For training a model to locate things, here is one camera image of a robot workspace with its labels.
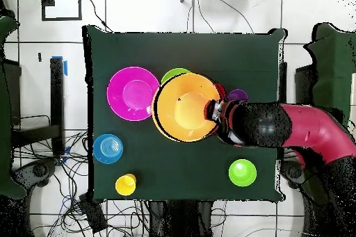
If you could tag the large orange bowl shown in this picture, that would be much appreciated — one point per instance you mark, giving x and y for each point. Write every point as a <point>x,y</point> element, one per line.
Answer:
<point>178,109</point>

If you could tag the large green bowl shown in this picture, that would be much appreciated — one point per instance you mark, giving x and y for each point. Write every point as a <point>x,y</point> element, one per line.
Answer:
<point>173,73</point>

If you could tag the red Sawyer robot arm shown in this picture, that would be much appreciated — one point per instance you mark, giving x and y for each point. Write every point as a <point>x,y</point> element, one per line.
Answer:
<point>306,125</point>

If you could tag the red cup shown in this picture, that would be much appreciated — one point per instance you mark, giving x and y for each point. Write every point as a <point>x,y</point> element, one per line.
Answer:
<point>221,89</point>

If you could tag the purple cup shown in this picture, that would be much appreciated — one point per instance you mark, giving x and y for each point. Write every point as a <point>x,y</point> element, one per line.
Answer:
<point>237,94</point>

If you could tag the dark green tablecloth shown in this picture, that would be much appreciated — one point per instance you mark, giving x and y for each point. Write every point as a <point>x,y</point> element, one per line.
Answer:
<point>336,67</point>
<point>5,109</point>
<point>180,50</point>

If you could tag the small green bowl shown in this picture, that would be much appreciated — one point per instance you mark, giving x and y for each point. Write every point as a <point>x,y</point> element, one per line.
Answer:
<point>242,172</point>

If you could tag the large pink bowl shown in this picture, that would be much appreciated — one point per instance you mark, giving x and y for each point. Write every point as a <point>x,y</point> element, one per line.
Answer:
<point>130,93</point>

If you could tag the black box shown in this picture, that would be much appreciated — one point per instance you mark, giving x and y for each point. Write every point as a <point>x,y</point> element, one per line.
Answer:
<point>304,87</point>
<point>16,95</point>

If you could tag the dark grey chair base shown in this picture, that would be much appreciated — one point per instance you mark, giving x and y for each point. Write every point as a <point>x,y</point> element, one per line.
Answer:
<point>290,171</point>
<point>39,170</point>

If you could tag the yellow cup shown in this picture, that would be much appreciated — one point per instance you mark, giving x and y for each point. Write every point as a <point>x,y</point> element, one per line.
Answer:
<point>123,187</point>
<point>132,177</point>

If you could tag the small blue bowl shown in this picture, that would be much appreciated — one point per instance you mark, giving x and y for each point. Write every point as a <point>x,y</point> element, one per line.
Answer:
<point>104,148</point>

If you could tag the white box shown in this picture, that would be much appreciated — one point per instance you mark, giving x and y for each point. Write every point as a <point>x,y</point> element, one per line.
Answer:
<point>353,95</point>

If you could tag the blue tape strip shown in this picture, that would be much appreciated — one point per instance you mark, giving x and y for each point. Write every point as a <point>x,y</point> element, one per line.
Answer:
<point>65,68</point>

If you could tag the black metal stand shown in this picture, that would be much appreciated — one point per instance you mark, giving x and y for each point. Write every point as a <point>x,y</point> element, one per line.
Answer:
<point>57,103</point>

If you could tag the black power brick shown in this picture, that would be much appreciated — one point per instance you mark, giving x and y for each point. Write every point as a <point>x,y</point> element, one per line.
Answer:
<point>93,214</point>

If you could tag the black floor tape square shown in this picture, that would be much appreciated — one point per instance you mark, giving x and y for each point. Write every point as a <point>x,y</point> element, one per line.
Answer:
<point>61,19</point>

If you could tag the black upright post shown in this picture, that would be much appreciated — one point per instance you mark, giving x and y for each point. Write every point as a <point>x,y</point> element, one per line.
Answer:
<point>282,84</point>

